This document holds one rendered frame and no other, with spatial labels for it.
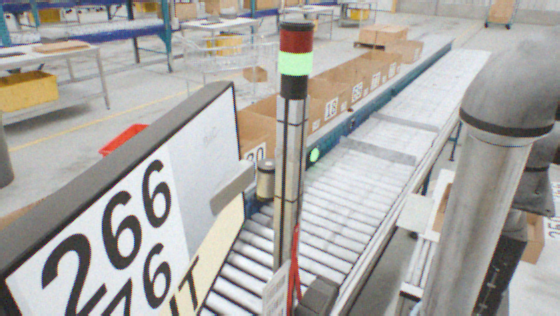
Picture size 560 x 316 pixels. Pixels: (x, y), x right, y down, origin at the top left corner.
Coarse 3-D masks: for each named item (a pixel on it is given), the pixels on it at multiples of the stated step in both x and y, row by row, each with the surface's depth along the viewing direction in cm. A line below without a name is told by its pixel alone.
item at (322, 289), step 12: (324, 276) 87; (312, 288) 83; (324, 288) 83; (336, 288) 84; (312, 300) 81; (324, 300) 81; (336, 300) 84; (300, 312) 79; (312, 312) 79; (324, 312) 79
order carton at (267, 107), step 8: (272, 96) 218; (256, 104) 206; (264, 104) 213; (272, 104) 220; (312, 104) 215; (320, 104) 209; (256, 112) 208; (264, 112) 215; (272, 112) 223; (312, 112) 202; (320, 112) 212; (312, 120) 205; (320, 120) 215; (320, 128) 218
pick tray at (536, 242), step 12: (444, 192) 166; (444, 204) 173; (444, 216) 152; (528, 216) 161; (540, 216) 156; (432, 228) 157; (528, 228) 159; (540, 228) 150; (528, 240) 138; (540, 240) 143; (528, 252) 140; (540, 252) 137
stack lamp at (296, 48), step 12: (288, 36) 52; (300, 36) 52; (312, 36) 53; (288, 48) 53; (300, 48) 52; (312, 48) 54; (288, 60) 54; (300, 60) 53; (288, 72) 54; (300, 72) 54
